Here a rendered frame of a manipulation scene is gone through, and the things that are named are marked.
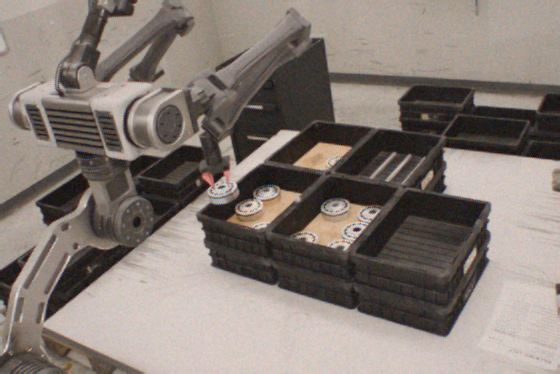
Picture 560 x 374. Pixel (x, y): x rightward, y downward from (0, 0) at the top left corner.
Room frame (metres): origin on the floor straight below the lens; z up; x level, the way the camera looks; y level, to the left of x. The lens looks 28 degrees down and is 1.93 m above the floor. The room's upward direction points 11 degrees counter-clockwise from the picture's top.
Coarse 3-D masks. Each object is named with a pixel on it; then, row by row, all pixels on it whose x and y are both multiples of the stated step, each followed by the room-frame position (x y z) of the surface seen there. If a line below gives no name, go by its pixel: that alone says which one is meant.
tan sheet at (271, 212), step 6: (282, 192) 1.97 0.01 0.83; (288, 192) 1.96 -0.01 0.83; (282, 198) 1.92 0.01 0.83; (288, 198) 1.91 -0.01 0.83; (294, 198) 1.91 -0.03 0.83; (276, 204) 1.89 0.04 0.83; (282, 204) 1.88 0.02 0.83; (288, 204) 1.87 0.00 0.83; (270, 210) 1.85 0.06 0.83; (276, 210) 1.84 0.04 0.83; (282, 210) 1.84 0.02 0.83; (234, 216) 1.86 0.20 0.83; (264, 216) 1.82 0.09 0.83; (270, 216) 1.81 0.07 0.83; (276, 216) 1.80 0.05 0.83; (234, 222) 1.82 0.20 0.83; (240, 222) 1.81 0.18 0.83; (246, 222) 1.80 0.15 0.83; (252, 222) 1.79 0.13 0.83; (258, 222) 1.79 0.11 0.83
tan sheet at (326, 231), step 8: (352, 208) 1.76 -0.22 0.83; (360, 208) 1.75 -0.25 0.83; (320, 216) 1.75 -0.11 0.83; (352, 216) 1.71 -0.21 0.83; (312, 224) 1.71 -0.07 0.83; (320, 224) 1.70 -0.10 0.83; (328, 224) 1.69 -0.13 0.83; (336, 224) 1.68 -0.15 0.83; (344, 224) 1.67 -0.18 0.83; (312, 232) 1.66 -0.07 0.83; (320, 232) 1.65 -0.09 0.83; (328, 232) 1.64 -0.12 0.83; (336, 232) 1.63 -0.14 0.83; (320, 240) 1.60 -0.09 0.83; (328, 240) 1.60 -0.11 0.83
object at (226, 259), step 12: (216, 252) 1.72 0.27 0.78; (228, 252) 1.67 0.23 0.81; (240, 252) 1.64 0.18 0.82; (216, 264) 1.73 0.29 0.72; (228, 264) 1.69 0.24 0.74; (240, 264) 1.65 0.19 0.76; (252, 264) 1.62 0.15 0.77; (264, 264) 1.57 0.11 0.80; (252, 276) 1.63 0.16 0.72; (264, 276) 1.60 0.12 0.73; (276, 276) 1.59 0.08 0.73
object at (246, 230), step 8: (256, 168) 2.01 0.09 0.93; (280, 168) 1.98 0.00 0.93; (288, 168) 1.96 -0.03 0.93; (296, 168) 1.95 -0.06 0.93; (248, 176) 1.96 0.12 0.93; (312, 184) 1.80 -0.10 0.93; (304, 192) 1.76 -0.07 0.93; (288, 208) 1.68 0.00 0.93; (200, 216) 1.73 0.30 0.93; (280, 216) 1.64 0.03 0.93; (208, 224) 1.71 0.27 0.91; (216, 224) 1.68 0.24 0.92; (224, 224) 1.66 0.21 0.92; (232, 224) 1.64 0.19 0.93; (240, 224) 1.63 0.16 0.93; (272, 224) 1.60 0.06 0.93; (240, 232) 1.62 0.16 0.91; (248, 232) 1.60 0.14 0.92; (256, 232) 1.57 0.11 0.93; (264, 232) 1.57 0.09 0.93
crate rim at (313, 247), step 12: (324, 180) 1.82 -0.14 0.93; (360, 180) 1.77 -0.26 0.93; (312, 192) 1.75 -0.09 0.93; (396, 192) 1.65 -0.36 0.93; (288, 216) 1.64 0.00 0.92; (276, 240) 1.53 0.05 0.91; (288, 240) 1.50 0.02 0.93; (300, 240) 1.48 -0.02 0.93; (324, 252) 1.42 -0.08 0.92; (336, 252) 1.39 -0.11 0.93; (348, 252) 1.38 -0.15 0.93
